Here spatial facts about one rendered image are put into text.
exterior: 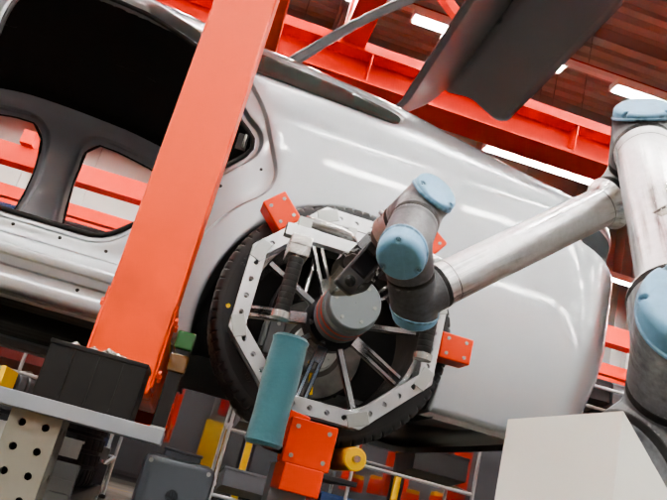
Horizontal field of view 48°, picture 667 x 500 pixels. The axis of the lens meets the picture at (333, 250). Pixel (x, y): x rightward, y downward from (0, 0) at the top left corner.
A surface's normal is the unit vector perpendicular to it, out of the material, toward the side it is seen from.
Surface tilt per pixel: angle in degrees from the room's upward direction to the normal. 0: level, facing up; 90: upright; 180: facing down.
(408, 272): 144
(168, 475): 90
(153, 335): 90
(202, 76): 90
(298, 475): 90
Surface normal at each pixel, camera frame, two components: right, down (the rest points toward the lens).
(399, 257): -0.33, 0.52
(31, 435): 0.21, -0.27
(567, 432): -0.93, -0.31
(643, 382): -0.91, 0.33
